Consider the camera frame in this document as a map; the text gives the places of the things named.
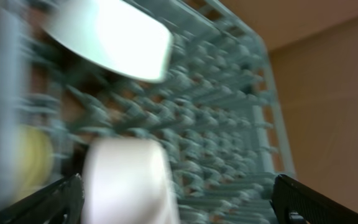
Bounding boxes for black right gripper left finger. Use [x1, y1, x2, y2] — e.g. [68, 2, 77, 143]
[0, 174, 85, 224]

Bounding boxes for yellow plastic spoon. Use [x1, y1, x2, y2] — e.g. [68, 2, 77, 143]
[14, 125, 54, 202]

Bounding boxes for pale green bowl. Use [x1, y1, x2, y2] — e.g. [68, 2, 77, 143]
[42, 0, 173, 83]

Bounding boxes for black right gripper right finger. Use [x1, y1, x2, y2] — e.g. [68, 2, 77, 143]
[270, 174, 358, 224]

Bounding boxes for small pink plate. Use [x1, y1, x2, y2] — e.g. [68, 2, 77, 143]
[81, 138, 180, 224]

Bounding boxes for grey dishwasher rack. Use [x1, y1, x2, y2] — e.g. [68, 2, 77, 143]
[0, 1, 289, 223]

